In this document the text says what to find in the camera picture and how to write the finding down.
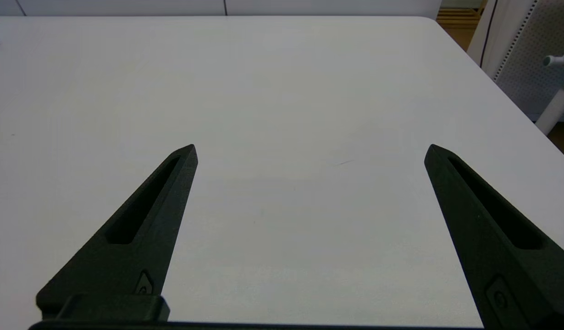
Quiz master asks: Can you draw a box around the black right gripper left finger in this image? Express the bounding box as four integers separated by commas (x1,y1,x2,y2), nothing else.
36,144,199,321

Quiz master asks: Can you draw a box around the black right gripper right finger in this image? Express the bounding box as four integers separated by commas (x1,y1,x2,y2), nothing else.
424,144,564,330

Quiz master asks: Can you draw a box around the white desk leg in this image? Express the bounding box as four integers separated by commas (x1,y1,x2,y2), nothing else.
535,73,564,134

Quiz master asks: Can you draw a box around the white perforated panel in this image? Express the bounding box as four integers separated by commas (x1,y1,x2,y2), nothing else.
468,0,564,122

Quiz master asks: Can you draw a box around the white desk crank handle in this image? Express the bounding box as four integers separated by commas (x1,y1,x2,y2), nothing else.
543,45,564,66

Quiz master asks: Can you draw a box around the thin black power cable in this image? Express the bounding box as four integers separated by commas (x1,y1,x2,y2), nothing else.
481,0,499,67

